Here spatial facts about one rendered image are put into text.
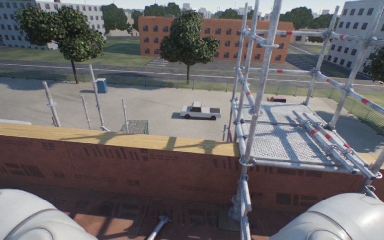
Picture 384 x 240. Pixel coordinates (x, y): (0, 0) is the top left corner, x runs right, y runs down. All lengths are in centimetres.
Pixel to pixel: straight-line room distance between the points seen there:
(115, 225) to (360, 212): 212
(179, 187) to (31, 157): 171
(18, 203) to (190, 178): 180
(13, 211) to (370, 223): 69
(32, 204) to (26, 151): 234
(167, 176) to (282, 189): 121
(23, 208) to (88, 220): 199
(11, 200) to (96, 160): 187
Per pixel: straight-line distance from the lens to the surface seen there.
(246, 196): 181
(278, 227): 247
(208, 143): 211
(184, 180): 224
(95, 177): 260
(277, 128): 251
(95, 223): 246
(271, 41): 149
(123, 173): 239
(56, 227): 45
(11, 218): 53
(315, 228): 44
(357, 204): 58
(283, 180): 228
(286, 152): 212
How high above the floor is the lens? 190
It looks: 28 degrees down
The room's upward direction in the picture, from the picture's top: 2 degrees clockwise
